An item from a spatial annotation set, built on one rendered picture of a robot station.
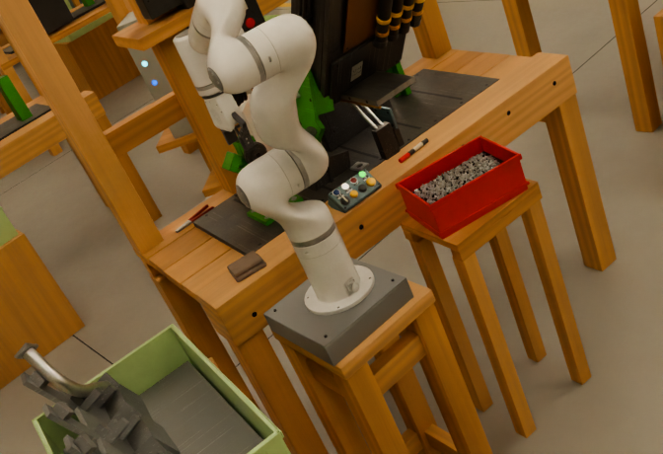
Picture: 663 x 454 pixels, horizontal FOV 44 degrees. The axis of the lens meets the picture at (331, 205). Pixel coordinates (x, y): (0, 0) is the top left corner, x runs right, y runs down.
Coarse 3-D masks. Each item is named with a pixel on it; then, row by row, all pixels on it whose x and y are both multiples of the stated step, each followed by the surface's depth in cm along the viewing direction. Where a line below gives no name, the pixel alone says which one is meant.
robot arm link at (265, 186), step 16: (256, 160) 189; (272, 160) 187; (288, 160) 188; (240, 176) 188; (256, 176) 185; (272, 176) 186; (288, 176) 187; (240, 192) 188; (256, 192) 185; (272, 192) 186; (288, 192) 189; (256, 208) 187; (272, 208) 187; (288, 208) 190; (304, 208) 194; (320, 208) 196; (288, 224) 193; (304, 224) 192; (320, 224) 194; (304, 240) 195; (320, 240) 195
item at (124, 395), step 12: (24, 372) 185; (36, 372) 184; (24, 384) 181; (36, 384) 183; (48, 396) 185; (60, 396) 188; (120, 396) 202; (132, 396) 208; (72, 408) 188; (96, 408) 199; (108, 408) 203; (144, 408) 207; (108, 420) 197
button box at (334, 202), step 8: (368, 176) 250; (352, 184) 248; (360, 184) 248; (376, 184) 248; (344, 192) 246; (360, 192) 247; (368, 192) 247; (336, 200) 245; (352, 200) 245; (360, 200) 246; (336, 208) 247; (344, 208) 243
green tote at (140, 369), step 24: (168, 336) 215; (120, 360) 210; (144, 360) 213; (168, 360) 217; (192, 360) 215; (120, 384) 211; (144, 384) 215; (216, 384) 201; (240, 408) 189; (48, 432) 204; (72, 432) 207; (264, 432) 178
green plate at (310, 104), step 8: (304, 80) 255; (312, 80) 253; (304, 88) 257; (312, 88) 254; (304, 96) 259; (312, 96) 255; (320, 96) 258; (328, 96) 259; (304, 104) 260; (312, 104) 256; (320, 104) 258; (328, 104) 260; (304, 112) 262; (312, 112) 258; (320, 112) 259; (328, 112) 261; (304, 120) 264; (312, 120) 259
